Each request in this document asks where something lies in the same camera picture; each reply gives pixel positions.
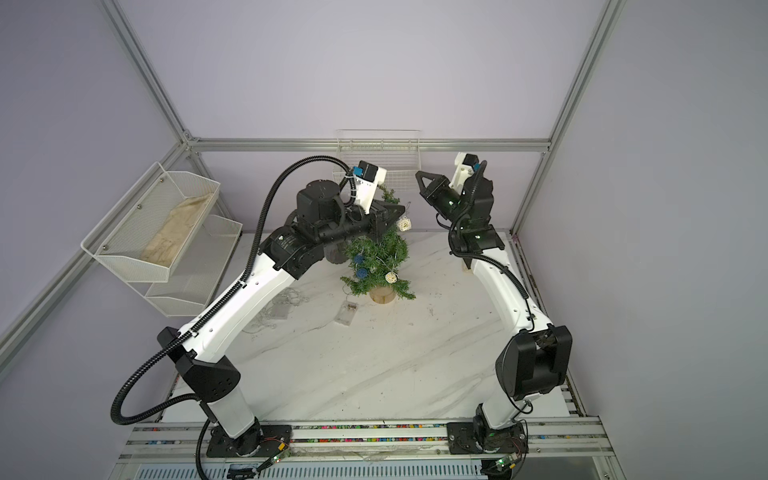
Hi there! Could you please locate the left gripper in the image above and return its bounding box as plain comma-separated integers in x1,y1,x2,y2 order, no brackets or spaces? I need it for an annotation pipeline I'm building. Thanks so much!
318,201,404,252

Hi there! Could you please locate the white mesh upper shelf bin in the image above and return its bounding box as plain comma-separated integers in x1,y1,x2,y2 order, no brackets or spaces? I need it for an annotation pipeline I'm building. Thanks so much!
81,163,220,283

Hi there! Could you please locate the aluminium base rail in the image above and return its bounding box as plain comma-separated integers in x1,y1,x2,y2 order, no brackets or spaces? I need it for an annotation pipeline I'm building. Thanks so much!
117,417,616,464

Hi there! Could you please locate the white rattan ball ornament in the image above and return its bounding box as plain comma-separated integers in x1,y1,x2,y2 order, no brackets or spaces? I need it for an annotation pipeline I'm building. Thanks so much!
397,216,412,232

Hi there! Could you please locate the blue rattan ball ornament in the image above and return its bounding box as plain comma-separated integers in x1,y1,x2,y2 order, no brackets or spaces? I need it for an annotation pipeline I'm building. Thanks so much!
353,254,368,280

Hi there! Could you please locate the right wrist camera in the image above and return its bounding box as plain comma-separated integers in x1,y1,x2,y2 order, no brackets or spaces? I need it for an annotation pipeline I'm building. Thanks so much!
450,152,480,194

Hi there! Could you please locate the cream glove in bin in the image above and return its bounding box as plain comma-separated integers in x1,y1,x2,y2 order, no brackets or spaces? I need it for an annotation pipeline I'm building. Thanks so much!
140,194,212,267

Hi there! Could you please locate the small green christmas tree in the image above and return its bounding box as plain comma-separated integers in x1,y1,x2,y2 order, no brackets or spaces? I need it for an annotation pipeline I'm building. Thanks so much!
340,185,417,305

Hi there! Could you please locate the white wire wall basket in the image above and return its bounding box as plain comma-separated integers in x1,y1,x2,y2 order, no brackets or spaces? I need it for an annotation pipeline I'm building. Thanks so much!
336,129,422,194

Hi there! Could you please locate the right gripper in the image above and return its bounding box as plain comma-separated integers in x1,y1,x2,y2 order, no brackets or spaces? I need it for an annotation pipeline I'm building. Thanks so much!
419,173,470,233

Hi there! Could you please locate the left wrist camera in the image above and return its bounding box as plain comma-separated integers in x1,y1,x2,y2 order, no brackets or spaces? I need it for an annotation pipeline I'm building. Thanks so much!
352,160,388,215

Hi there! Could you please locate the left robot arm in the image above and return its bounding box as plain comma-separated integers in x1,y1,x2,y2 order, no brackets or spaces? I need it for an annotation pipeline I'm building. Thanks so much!
158,178,406,457

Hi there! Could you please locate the white mesh lower shelf bin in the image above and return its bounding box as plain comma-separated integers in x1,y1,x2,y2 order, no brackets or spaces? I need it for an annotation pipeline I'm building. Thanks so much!
144,214,242,317

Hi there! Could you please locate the clear battery box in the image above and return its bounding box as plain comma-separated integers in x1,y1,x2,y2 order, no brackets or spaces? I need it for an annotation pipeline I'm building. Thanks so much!
334,300,359,327

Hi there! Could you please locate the white mesh shelf bin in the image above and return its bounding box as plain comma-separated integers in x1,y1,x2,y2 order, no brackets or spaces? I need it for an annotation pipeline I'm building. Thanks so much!
81,163,220,283
144,214,242,317

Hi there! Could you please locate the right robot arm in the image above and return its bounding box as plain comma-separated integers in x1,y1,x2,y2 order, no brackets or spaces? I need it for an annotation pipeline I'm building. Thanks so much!
415,169,573,469

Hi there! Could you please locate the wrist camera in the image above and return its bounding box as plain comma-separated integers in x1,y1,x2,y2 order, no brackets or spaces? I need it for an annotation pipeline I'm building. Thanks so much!
352,160,388,215
450,152,480,194

